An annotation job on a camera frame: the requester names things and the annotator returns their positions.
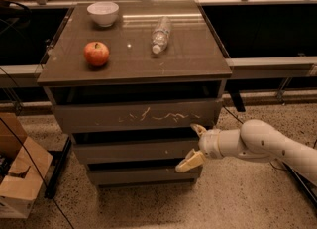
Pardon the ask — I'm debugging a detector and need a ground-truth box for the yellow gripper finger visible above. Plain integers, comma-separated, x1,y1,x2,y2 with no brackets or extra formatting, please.
175,149,206,172
190,123,206,137

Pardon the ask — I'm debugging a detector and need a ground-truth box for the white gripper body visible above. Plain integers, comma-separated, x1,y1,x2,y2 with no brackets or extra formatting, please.
198,129,222,159

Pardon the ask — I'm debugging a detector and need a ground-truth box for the grey drawer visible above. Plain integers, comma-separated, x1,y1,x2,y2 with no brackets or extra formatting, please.
87,166,202,185
73,138,198,164
53,99,222,134

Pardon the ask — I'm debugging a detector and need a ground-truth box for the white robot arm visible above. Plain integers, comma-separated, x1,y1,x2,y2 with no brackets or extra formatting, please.
175,119,317,185

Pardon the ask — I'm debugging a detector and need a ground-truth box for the grey drawer cabinet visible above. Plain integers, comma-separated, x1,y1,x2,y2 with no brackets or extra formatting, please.
37,0,233,188

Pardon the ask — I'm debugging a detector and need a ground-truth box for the grey bottom drawer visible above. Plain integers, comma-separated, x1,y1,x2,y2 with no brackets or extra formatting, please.
87,166,202,185

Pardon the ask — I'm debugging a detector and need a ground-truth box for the grey top drawer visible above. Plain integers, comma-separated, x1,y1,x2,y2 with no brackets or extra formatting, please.
53,99,222,134

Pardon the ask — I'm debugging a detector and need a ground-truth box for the clear plastic water bottle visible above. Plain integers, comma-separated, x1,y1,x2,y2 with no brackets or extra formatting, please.
152,16,171,55

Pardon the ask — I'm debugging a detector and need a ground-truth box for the black metal stand leg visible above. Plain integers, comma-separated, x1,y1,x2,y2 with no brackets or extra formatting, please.
284,164,317,209

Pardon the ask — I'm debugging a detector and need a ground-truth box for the red apple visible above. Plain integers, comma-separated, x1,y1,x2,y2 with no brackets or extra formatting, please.
83,42,110,67

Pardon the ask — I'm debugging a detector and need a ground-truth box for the black left stand leg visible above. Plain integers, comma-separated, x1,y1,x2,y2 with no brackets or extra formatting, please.
45,138,71,199

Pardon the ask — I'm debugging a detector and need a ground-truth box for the white ceramic bowl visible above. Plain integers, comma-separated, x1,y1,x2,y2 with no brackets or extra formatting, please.
87,1,119,27

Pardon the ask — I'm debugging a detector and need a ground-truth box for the brown cardboard box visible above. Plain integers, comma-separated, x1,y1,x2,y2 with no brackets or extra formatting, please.
0,113,53,218

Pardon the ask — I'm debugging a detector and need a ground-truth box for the black floor cable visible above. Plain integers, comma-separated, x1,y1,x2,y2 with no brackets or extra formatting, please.
223,105,317,172

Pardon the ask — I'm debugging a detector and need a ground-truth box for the black cable at left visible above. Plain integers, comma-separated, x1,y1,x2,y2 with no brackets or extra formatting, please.
0,67,75,229

